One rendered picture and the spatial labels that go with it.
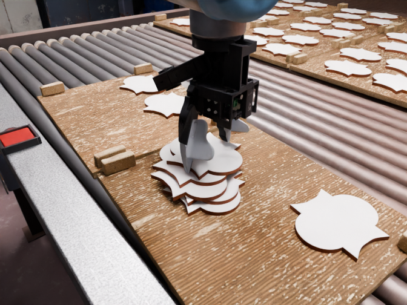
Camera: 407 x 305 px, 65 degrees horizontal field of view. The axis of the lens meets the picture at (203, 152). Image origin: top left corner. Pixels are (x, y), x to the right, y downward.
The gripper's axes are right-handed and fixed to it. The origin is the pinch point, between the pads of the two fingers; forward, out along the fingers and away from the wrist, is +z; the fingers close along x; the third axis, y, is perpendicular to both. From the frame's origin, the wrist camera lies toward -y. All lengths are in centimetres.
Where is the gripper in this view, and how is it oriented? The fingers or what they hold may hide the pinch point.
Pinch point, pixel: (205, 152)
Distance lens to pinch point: 55.6
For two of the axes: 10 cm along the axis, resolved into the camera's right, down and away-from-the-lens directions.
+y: 7.8, 3.5, -5.1
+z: 0.0, 8.3, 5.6
